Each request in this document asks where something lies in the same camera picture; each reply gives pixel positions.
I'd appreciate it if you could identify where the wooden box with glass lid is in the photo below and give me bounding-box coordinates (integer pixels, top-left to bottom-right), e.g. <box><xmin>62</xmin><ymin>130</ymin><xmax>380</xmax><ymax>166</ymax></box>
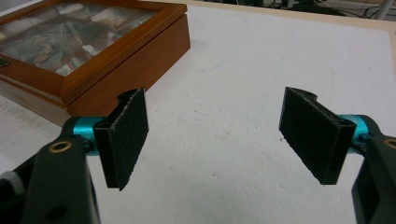
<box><xmin>0</xmin><ymin>0</ymin><xmax>191</xmax><ymax>127</ymax></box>

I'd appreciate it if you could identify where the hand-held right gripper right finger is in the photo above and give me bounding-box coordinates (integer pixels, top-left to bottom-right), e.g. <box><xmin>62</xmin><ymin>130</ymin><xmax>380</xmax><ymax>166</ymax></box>
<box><xmin>278</xmin><ymin>86</ymin><xmax>372</xmax><ymax>186</ymax></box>

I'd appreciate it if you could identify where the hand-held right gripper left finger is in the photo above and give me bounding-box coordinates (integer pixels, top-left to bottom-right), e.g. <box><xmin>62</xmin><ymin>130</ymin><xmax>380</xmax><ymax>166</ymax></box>
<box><xmin>73</xmin><ymin>88</ymin><xmax>149</xmax><ymax>191</ymax></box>

